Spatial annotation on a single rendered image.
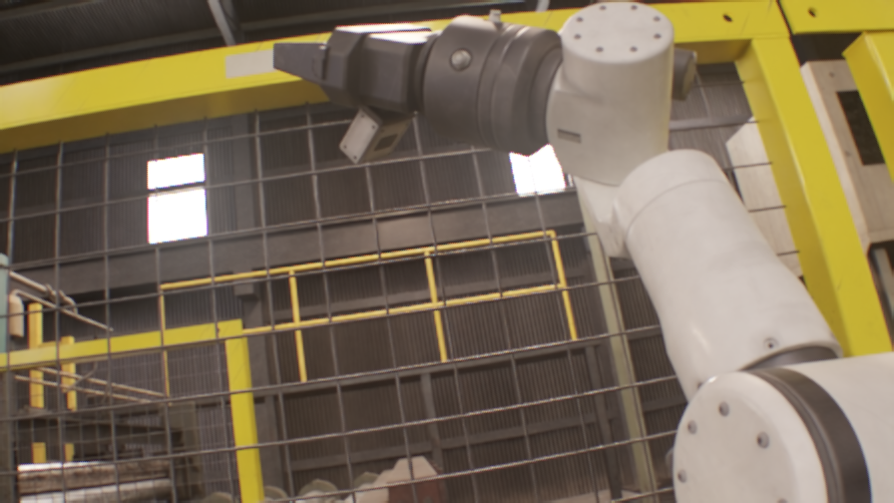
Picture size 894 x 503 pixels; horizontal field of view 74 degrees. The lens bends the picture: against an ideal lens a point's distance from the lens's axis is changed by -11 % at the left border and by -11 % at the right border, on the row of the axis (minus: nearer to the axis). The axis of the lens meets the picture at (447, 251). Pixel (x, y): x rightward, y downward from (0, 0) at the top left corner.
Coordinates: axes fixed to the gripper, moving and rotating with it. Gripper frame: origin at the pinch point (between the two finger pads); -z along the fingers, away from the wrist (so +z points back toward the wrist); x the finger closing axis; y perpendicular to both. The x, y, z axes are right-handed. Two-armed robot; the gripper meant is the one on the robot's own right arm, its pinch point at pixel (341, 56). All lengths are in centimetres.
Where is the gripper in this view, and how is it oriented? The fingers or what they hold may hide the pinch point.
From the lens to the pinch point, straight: 54.2
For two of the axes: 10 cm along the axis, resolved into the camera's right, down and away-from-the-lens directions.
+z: 8.4, 2.9, -4.5
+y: 1.0, -9.1, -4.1
